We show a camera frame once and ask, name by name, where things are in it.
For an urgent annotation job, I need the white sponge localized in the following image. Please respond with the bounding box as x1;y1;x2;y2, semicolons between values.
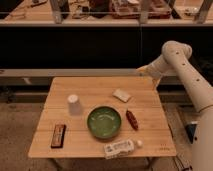
113;89;131;103

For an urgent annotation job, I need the red tray on shelf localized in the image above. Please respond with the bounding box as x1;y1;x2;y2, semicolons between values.
109;0;171;19

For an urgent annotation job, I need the long background workbench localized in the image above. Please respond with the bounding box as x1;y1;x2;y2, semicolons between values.
0;0;213;27

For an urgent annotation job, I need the wooden folding table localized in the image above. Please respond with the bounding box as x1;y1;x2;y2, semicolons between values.
28;76;176;159

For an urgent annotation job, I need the white upside-down cup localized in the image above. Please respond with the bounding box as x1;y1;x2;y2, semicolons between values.
67;94;82;115

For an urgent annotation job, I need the green bowl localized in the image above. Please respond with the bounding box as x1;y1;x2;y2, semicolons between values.
87;106;122;139

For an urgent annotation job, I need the white plastic bottle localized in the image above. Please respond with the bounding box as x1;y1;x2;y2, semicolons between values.
104;139;143;159

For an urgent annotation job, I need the red snack bar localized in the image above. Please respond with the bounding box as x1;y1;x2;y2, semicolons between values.
126;110;138;130

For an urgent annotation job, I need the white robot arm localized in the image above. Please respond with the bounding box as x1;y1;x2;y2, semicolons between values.
137;41;213;171

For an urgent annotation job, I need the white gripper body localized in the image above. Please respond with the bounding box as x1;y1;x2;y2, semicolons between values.
137;64;162;80

